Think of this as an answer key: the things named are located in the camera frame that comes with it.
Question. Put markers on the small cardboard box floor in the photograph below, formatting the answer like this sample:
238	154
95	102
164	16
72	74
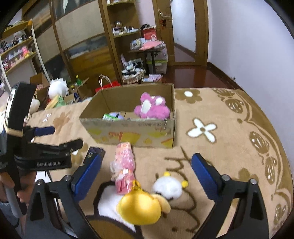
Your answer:
152	78

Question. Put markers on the dark blue small box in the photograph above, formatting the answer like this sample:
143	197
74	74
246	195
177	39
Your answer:
94	152

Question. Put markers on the green tissue pack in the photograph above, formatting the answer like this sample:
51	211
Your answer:
113	116

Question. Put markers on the wicker basket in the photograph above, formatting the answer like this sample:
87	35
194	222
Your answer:
131	77

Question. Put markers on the white fluffy plush toy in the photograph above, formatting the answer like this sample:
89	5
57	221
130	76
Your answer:
169	187

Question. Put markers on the white toy shelf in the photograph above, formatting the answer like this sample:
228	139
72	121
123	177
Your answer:
18	46

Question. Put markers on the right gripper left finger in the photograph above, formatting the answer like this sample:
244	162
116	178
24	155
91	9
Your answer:
43	220

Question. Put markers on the pink plush bear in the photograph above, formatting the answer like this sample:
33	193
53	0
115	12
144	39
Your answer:
152	107

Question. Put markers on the cardboard box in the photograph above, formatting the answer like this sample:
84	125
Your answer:
133	129

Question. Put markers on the small black side table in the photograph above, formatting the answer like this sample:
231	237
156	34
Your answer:
153	46

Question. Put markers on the wooden door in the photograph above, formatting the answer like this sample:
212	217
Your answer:
183	26

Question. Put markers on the wooden wardrobe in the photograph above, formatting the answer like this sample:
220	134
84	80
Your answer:
72	40

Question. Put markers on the green yellow plush toy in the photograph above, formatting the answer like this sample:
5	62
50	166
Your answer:
57	101

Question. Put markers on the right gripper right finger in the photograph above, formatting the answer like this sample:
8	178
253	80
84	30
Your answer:
250	218

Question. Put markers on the white round plush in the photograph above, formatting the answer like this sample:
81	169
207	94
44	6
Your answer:
58	87

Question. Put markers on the pink tissue pack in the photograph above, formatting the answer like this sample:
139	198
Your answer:
122	168

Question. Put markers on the wooden corner shelf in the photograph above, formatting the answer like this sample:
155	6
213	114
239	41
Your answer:
121	25

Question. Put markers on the red paper bag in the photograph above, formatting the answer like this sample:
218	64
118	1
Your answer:
105	82

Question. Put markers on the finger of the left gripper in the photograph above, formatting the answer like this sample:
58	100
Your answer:
65	147
31	132

